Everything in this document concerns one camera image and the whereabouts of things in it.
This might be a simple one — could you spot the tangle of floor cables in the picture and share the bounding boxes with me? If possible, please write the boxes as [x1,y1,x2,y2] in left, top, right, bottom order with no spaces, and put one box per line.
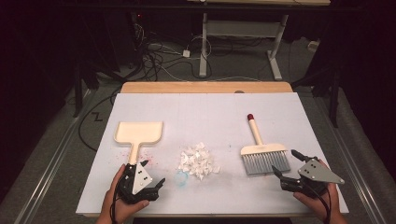
[129,12,216,82]

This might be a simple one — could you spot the white foam board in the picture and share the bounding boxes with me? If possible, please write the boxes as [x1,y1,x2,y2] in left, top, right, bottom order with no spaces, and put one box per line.
[75,91,350,217]

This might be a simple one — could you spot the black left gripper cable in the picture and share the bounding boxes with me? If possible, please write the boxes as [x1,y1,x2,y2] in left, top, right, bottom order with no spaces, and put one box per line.
[109,181,123,224]

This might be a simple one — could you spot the small beige box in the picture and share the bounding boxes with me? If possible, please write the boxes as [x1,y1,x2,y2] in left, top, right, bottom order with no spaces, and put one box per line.
[307,39,321,53]

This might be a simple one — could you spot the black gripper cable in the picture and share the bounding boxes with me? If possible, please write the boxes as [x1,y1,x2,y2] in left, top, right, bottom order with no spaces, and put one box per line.
[306,178,332,224]
[109,181,123,224]

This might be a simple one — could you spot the aluminium floor rail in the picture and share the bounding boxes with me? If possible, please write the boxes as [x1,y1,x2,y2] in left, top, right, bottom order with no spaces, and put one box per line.
[312,97,388,224]
[13,89,94,224]

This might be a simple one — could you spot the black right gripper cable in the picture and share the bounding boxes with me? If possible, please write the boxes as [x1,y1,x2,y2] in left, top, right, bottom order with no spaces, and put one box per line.
[306,178,332,224]

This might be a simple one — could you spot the black floor cable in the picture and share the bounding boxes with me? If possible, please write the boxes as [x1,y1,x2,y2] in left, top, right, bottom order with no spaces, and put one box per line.
[78,88,123,153]

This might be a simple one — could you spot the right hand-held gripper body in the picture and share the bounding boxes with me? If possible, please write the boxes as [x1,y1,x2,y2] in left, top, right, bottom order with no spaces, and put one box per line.
[279,158,346,199]

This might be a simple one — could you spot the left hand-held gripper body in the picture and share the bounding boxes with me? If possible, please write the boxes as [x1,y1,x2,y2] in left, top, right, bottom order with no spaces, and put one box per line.
[117,162,162,205]

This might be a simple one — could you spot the person's right hand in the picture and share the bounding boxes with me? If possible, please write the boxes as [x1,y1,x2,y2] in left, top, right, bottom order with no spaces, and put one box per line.
[292,159,341,224]

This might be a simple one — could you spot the cream hand brush grey bristles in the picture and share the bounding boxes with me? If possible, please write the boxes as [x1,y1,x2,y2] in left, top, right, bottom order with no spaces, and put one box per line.
[239,113,292,176]

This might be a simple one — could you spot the white metal desk frame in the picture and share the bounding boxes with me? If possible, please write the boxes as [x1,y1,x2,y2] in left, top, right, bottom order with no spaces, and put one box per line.
[198,12,290,81]

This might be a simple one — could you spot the black metal stand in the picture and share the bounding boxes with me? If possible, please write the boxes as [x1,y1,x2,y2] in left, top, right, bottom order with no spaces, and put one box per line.
[291,66,341,129]
[72,59,101,119]

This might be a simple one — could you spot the cream plastic dustpan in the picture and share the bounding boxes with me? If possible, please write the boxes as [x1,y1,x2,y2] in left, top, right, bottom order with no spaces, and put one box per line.
[113,120,164,166]

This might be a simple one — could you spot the person's left hand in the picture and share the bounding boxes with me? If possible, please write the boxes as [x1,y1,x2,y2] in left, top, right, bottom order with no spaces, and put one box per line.
[95,163,150,224]

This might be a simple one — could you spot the pile of white paper scraps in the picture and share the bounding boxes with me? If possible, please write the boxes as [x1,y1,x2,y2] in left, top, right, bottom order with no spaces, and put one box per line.
[177,141,221,182]

